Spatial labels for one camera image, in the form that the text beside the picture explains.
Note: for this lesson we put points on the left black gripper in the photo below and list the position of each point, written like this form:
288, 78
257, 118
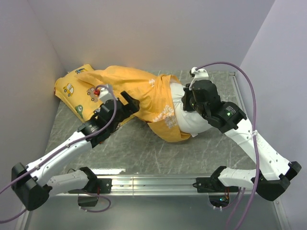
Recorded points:
133, 105

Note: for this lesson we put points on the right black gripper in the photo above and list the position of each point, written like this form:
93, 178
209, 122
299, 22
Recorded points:
186, 106

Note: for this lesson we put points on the orange Mickey Mouse pillowcase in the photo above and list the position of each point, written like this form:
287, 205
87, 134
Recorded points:
153, 92

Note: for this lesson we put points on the white pillow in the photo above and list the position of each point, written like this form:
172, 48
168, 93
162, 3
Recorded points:
189, 122

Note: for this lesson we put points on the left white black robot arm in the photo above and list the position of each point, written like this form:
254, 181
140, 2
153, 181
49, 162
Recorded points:
37, 181

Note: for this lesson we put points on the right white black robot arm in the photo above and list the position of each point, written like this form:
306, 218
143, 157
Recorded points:
273, 173

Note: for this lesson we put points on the yellow vehicle print pillow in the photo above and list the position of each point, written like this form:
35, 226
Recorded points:
77, 90

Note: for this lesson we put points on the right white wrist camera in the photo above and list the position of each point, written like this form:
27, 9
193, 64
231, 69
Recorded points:
198, 75

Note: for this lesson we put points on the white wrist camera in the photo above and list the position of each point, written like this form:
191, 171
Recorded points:
198, 75
105, 93

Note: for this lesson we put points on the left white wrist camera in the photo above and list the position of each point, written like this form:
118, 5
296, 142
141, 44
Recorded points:
105, 93

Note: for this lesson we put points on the aluminium frame rail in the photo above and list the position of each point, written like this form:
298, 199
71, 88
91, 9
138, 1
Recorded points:
152, 185

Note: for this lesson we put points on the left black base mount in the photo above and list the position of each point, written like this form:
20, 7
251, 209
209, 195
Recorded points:
90, 195

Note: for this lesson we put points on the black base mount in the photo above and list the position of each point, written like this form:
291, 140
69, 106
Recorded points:
220, 196
90, 195

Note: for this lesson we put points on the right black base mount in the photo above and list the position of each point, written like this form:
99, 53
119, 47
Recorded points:
220, 196

